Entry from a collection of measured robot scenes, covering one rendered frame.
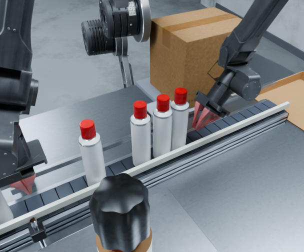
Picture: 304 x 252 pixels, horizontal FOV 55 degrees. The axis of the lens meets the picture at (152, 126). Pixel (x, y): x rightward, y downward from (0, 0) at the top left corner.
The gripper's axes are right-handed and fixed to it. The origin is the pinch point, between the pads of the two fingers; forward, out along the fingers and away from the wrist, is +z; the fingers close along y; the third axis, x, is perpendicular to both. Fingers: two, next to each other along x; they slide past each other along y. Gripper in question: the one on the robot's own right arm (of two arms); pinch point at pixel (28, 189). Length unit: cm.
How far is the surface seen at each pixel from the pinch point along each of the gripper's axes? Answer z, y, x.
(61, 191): 13.7, 6.3, 8.2
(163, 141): 6.4, 34.7, 3.9
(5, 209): 8.0, -6.2, 4.8
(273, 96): 20, 95, 16
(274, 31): 94, 312, 185
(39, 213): 10.5, -0.1, 1.8
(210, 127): 14, 56, 9
